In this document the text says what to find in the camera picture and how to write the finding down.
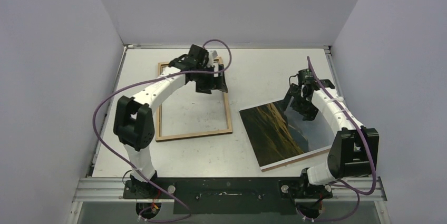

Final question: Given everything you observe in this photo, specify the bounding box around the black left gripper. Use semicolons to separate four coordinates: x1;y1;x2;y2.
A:
195;64;227;94

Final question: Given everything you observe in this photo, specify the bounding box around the landscape photo print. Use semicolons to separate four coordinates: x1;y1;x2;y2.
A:
239;101;335;167

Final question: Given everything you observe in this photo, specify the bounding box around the wooden picture frame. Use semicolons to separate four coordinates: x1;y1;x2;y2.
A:
155;56;234;142

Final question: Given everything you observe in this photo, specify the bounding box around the brown frame backing board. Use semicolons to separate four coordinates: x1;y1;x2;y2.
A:
260;146;331;172

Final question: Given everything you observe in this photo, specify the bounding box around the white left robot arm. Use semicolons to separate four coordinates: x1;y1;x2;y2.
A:
113;45;228;198

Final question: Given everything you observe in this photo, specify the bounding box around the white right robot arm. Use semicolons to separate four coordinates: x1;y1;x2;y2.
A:
282;69;378;197

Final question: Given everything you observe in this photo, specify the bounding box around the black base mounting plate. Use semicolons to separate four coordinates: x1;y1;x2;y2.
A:
123;177;333;215

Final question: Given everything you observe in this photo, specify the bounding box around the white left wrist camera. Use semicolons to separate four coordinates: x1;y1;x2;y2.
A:
206;50;218;67

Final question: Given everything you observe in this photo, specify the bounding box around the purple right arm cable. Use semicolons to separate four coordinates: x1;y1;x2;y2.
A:
297;55;378;223

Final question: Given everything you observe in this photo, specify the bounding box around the aluminium rail front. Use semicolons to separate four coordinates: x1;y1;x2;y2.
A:
73;178;387;202

